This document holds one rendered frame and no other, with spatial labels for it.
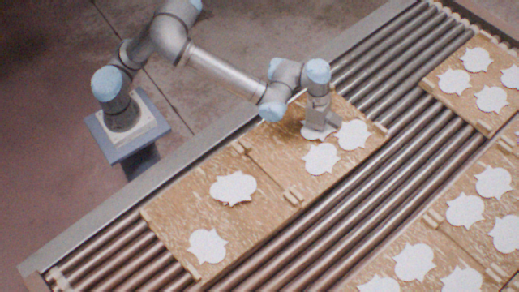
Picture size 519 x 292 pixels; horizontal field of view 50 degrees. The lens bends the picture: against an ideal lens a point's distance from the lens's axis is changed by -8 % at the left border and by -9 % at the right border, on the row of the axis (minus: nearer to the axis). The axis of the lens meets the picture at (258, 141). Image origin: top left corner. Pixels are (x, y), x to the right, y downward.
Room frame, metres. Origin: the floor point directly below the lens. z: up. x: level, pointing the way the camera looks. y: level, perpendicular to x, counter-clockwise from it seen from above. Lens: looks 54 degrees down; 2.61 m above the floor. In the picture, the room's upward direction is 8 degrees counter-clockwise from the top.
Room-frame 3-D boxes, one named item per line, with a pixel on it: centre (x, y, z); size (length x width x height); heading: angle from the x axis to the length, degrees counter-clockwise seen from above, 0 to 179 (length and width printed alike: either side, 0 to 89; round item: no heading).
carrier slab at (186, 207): (0.97, 0.16, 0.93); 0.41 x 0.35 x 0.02; 124
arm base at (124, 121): (1.43, 0.50, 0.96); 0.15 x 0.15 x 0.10
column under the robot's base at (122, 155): (1.44, 0.50, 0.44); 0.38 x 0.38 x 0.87; 28
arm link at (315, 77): (1.24, -0.21, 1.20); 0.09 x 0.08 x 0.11; 65
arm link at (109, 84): (1.44, 0.50, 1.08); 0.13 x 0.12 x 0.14; 155
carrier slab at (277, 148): (1.20, -0.19, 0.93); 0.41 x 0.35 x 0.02; 123
